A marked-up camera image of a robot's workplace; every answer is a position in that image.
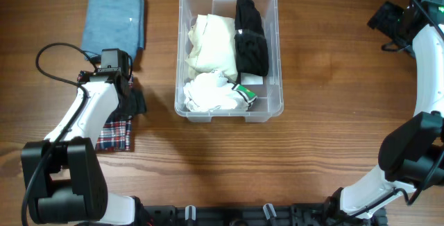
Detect white paper label in bin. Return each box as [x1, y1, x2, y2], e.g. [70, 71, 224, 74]
[240, 73, 264, 86]

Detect clear plastic storage bin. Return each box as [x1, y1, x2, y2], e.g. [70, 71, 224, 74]
[174, 0, 284, 123]

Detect white printed shirt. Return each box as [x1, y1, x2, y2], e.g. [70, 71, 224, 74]
[183, 70, 257, 112]

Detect folded blue denim cloth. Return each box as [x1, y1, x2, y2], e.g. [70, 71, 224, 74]
[81, 0, 144, 59]

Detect red plaid cloth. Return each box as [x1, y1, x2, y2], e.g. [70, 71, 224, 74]
[72, 71, 134, 151]

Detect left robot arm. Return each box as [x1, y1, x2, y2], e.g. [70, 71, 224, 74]
[21, 49, 152, 225]

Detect black cloth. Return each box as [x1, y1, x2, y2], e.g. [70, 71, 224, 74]
[234, 0, 269, 77]

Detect cream cloth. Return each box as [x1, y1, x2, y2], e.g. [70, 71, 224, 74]
[185, 14, 238, 82]

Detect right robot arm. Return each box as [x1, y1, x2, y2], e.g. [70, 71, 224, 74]
[321, 0, 443, 225]

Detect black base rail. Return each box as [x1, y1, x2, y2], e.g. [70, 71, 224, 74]
[138, 201, 386, 226]

